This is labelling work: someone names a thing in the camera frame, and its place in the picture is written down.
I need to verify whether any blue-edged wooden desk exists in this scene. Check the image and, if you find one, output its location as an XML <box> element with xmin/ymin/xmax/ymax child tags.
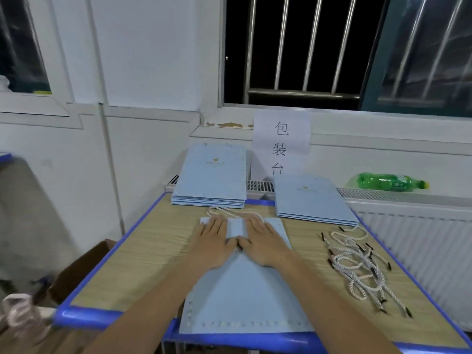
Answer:
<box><xmin>53</xmin><ymin>191</ymin><xmax>472</xmax><ymax>354</ymax></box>

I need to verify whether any person's right forearm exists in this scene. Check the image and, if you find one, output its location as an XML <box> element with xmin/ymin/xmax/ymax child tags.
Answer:
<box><xmin>269</xmin><ymin>258</ymin><xmax>403</xmax><ymax>354</ymax></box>

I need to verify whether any person's left forearm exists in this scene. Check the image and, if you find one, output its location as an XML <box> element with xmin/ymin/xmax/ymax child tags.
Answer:
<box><xmin>85</xmin><ymin>262</ymin><xmax>218</xmax><ymax>354</ymax></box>

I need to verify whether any brown cardboard box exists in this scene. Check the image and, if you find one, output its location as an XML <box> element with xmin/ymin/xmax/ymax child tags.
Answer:
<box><xmin>48</xmin><ymin>239</ymin><xmax>118</xmax><ymax>303</ymax></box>

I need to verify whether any green plastic bottle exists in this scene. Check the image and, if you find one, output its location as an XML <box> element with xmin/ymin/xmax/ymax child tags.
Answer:
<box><xmin>356</xmin><ymin>172</ymin><xmax>430</xmax><ymax>193</ymax></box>

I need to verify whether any teal framed sliding window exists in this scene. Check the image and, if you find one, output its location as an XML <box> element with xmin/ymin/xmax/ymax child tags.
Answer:
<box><xmin>361</xmin><ymin>0</ymin><xmax>472</xmax><ymax>118</ymax></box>

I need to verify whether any white black-tipped rope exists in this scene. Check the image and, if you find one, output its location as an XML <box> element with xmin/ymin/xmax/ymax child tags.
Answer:
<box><xmin>206</xmin><ymin>206</ymin><xmax>275</xmax><ymax>223</ymax></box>

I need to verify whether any pink water bottle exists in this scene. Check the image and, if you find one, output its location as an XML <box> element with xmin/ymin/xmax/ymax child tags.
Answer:
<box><xmin>0</xmin><ymin>293</ymin><xmax>35</xmax><ymax>330</ymax></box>

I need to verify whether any pile of white twisted ropes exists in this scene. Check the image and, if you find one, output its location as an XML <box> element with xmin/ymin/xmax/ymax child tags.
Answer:
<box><xmin>321</xmin><ymin>225</ymin><xmax>414</xmax><ymax>319</ymax></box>

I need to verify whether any white framed window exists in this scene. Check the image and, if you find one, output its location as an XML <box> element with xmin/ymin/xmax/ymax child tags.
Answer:
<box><xmin>0</xmin><ymin>0</ymin><xmax>84</xmax><ymax>130</ymax></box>

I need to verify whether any white radiator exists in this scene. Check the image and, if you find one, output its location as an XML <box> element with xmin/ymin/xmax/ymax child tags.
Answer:
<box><xmin>164</xmin><ymin>175</ymin><xmax>472</xmax><ymax>329</ymax></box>

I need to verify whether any white paper sign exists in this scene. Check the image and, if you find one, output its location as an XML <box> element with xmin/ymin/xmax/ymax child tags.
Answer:
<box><xmin>252</xmin><ymin>110</ymin><xmax>312</xmax><ymax>177</ymax></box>

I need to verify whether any person's right hand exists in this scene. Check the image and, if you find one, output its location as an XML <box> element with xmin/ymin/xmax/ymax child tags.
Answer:
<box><xmin>237</xmin><ymin>216</ymin><xmax>295</xmax><ymax>268</ymax></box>

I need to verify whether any person's left hand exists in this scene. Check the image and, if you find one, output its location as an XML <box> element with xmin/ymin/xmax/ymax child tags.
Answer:
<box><xmin>184</xmin><ymin>216</ymin><xmax>240</xmax><ymax>271</ymax></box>

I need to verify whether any stack of blue paper bags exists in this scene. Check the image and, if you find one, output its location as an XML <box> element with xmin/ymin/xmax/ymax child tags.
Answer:
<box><xmin>274</xmin><ymin>173</ymin><xmax>360</xmax><ymax>227</ymax></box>

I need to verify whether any stack of finished blue bags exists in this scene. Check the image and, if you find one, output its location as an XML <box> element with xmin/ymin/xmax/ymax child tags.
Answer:
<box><xmin>172</xmin><ymin>197</ymin><xmax>247</xmax><ymax>204</ymax></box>

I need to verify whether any metal window grille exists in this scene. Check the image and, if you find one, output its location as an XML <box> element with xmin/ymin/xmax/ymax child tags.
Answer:
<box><xmin>225</xmin><ymin>0</ymin><xmax>384</xmax><ymax>109</ymax></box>

